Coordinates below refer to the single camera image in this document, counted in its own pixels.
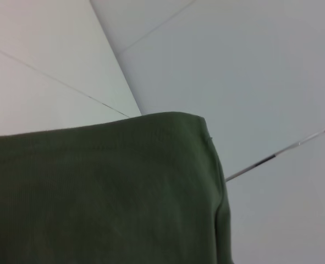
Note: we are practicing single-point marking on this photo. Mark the dark green FREE t-shirt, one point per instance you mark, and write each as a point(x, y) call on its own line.
point(96, 192)

